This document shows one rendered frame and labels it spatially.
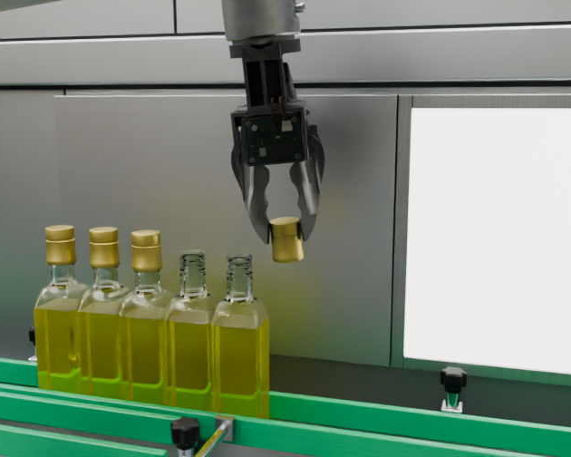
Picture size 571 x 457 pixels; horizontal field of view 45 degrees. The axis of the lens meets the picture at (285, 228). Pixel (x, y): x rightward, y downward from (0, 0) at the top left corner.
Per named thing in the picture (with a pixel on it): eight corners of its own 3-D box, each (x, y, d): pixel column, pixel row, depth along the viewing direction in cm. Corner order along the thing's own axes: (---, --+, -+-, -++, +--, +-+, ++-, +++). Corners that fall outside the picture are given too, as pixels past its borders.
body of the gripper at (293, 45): (234, 173, 67) (218, 46, 64) (244, 158, 76) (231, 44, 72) (312, 167, 67) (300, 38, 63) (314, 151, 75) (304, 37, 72)
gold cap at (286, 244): (274, 254, 79) (269, 217, 78) (304, 252, 78) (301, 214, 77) (271, 264, 75) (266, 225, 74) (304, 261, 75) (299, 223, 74)
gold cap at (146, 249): (168, 266, 82) (166, 229, 82) (153, 273, 79) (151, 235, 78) (140, 264, 83) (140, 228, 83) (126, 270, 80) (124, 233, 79)
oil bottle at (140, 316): (184, 448, 87) (179, 284, 83) (164, 470, 82) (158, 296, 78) (144, 442, 89) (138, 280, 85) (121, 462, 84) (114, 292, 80)
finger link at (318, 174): (290, 200, 74) (269, 121, 72) (291, 197, 75) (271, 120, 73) (333, 189, 73) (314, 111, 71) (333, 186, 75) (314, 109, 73)
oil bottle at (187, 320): (227, 453, 86) (224, 287, 82) (209, 477, 80) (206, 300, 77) (186, 448, 87) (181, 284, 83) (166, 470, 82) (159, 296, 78)
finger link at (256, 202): (235, 254, 71) (238, 167, 69) (242, 238, 77) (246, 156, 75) (265, 257, 71) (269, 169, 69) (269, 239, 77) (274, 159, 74)
